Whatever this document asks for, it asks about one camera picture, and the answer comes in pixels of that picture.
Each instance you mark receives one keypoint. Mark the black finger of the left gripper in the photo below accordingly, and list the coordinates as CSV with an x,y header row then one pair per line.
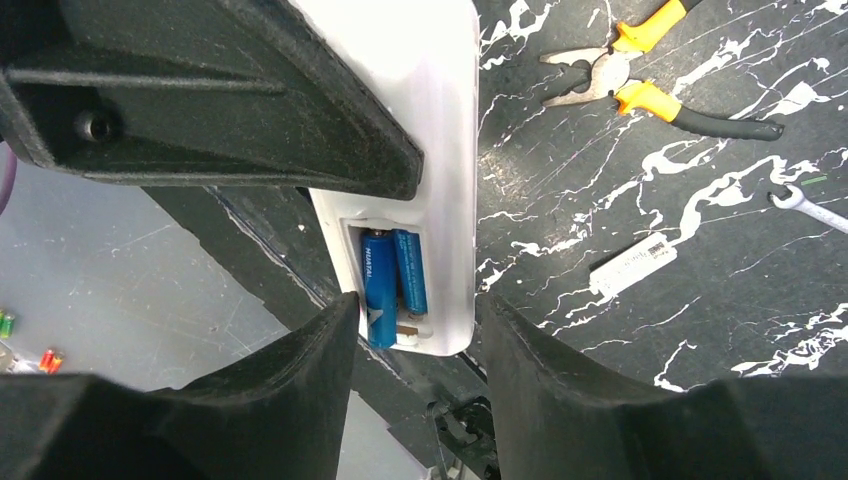
x,y
194,93

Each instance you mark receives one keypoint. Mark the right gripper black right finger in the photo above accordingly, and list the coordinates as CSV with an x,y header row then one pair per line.
x,y
558,414

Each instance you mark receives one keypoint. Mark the white remote control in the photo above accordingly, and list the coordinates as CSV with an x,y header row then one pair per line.
x,y
421,60

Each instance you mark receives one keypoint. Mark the silver wrench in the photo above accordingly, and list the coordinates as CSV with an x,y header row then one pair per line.
x,y
791,197

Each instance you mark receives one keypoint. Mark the blue AA battery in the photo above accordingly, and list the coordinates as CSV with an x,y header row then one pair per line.
x,y
411,272
380,283

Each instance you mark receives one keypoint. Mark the white remote battery cover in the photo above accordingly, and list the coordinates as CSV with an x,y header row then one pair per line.
x,y
632,265

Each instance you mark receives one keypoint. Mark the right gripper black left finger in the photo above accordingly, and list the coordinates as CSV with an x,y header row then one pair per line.
x,y
278,413

